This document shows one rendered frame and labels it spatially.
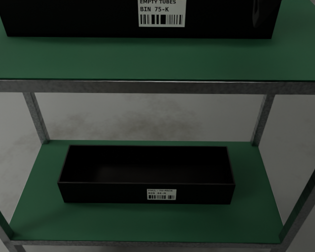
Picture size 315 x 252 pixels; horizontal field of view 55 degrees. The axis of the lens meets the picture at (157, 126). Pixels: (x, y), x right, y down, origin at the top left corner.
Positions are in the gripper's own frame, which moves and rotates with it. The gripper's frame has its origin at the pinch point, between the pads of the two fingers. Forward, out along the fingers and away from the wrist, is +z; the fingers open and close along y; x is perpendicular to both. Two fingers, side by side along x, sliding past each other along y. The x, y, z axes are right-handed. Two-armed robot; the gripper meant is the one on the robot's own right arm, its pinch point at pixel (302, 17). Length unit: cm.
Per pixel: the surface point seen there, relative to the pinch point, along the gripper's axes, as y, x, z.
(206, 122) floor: -17, -48, 148
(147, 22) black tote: 17.2, -20.6, 25.1
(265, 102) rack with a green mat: -24, -25, 72
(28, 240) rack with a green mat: 55, 21, 76
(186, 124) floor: -4, -47, 148
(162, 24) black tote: 14.0, -20.3, 25.5
